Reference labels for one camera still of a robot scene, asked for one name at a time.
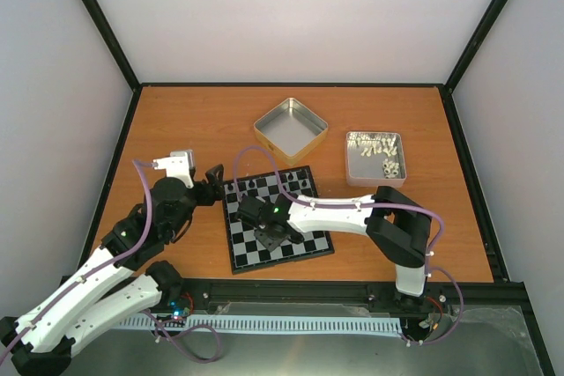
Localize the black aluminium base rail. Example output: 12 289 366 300
152 278 529 317

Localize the light blue cable duct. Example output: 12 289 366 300
114 314 403 336

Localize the black enclosure frame post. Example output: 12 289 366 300
444 0 508 95

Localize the white chess pieces pile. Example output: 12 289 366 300
360 136 400 179

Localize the white patterned tin lid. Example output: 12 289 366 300
345 131 407 188

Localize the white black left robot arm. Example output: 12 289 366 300
1 165 224 375

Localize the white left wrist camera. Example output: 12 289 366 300
152 149 196 188

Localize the black front left frame post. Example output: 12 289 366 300
81 0 140 91

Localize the gold square tin box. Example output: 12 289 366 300
254 98 329 166

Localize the black white chess board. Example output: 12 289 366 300
223 166 335 275

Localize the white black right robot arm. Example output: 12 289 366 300
236 186 444 298

